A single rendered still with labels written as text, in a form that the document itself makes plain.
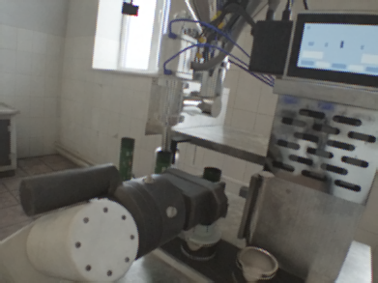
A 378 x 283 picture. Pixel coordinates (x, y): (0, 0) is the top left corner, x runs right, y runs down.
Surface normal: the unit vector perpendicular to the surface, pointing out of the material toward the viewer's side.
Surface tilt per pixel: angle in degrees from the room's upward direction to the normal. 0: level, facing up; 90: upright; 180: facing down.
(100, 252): 58
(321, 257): 90
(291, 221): 90
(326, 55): 90
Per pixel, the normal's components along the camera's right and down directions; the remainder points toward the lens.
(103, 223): 0.75, -0.30
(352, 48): -0.59, 0.09
